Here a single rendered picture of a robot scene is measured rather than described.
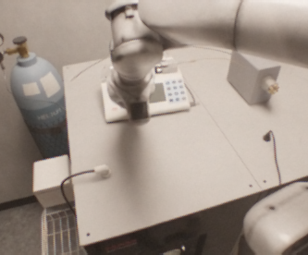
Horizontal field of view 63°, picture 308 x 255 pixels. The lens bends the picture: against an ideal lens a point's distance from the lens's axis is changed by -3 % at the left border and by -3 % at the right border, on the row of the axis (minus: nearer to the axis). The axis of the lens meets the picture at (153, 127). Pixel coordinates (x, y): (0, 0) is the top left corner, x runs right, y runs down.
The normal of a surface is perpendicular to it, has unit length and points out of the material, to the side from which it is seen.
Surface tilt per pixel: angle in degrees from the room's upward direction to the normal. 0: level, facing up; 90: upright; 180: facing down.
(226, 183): 0
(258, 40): 97
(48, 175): 0
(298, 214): 12
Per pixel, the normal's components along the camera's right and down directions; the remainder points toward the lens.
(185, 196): -0.03, -0.71
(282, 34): -0.64, 0.44
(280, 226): -0.24, -0.80
